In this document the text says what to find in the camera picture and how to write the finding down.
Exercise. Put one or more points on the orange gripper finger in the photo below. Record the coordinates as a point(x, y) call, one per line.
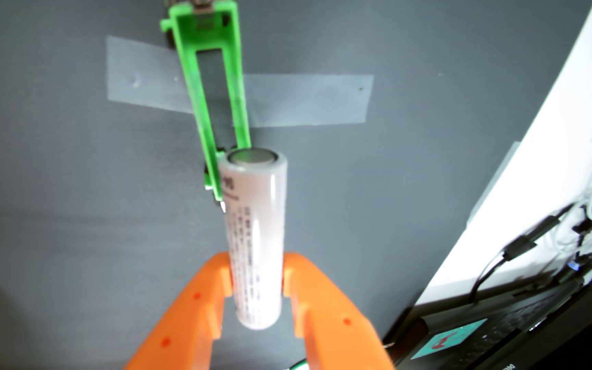
point(188, 323)
point(332, 329)

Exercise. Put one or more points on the white cylindrical battery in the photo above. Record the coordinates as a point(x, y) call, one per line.
point(255, 231)

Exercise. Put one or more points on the green battery holder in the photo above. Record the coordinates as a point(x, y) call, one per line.
point(234, 77)

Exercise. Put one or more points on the dark grey table mat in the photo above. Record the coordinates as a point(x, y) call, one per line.
point(70, 205)

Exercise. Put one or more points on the black Dell laptop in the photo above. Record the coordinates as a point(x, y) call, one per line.
point(506, 331)

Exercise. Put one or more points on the translucent tape strip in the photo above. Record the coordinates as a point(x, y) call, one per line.
point(306, 100)

